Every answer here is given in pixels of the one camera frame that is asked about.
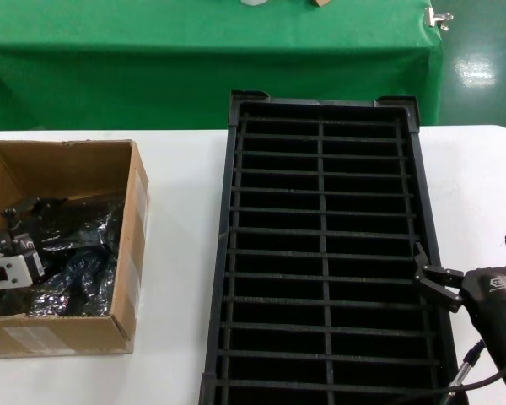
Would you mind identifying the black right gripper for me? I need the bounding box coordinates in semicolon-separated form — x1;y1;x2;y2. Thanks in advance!
412;230;506;397

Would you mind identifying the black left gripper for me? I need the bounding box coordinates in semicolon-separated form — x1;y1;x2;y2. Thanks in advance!
0;196;71;257

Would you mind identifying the pile of bagged graphics cards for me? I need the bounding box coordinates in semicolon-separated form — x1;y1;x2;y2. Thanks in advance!
0;192;126;317

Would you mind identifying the large open brown cardboard box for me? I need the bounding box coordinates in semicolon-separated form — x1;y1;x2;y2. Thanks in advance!
0;138;152;359

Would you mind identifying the black slotted plastic container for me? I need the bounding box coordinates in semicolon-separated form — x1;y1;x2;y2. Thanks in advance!
198;89;469;405

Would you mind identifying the green tablecloth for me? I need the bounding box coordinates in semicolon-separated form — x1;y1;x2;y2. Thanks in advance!
0;0;444;132

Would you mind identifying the metal binder clip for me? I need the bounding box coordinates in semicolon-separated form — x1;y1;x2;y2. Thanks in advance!
424;6;455;31

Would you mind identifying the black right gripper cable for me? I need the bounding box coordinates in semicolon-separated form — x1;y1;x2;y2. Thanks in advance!
436;337;506;405

